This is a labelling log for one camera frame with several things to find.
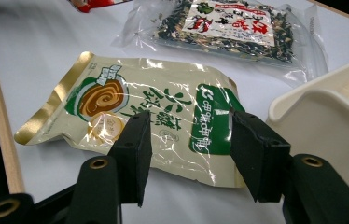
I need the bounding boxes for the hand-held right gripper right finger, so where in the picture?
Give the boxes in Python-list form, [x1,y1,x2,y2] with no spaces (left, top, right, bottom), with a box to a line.
[230,110,292,203]

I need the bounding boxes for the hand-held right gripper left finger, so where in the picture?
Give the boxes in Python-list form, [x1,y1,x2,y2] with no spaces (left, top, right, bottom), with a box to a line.
[108,110,153,208]

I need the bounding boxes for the cream and green food pouch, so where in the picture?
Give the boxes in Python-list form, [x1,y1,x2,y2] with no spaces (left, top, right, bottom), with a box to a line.
[13,50,249,189]

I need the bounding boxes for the cream plastic bin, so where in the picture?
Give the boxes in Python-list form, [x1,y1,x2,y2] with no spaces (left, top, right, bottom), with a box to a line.
[265,52,349,198]

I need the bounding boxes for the red food pouch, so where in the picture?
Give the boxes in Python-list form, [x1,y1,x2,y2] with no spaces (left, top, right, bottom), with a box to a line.
[68,0,133,14]

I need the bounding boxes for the clear bag of dried seaweed mix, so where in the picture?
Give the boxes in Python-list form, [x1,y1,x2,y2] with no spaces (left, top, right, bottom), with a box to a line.
[110,0,331,89]

